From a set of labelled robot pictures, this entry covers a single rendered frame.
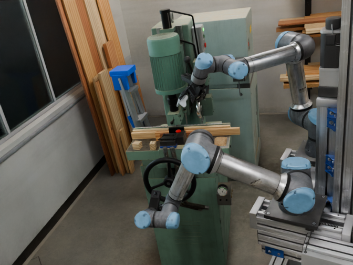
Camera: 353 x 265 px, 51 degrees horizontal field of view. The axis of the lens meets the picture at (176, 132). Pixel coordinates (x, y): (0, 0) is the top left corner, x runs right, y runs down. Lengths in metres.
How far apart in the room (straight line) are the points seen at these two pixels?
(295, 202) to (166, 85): 0.95
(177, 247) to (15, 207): 1.20
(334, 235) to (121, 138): 2.38
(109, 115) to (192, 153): 2.17
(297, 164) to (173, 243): 1.19
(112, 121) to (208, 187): 1.58
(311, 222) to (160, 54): 1.08
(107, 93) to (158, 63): 1.50
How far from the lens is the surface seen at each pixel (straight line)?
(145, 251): 2.81
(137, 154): 2.15
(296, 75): 2.00
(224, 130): 2.15
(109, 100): 3.44
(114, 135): 3.55
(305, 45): 1.82
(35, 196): 3.08
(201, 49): 2.28
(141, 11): 4.53
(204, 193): 2.20
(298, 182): 1.48
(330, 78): 1.65
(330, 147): 1.75
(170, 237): 2.47
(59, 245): 3.12
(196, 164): 1.40
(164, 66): 1.97
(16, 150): 2.88
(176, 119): 2.11
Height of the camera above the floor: 1.88
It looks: 26 degrees down
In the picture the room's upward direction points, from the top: 9 degrees counter-clockwise
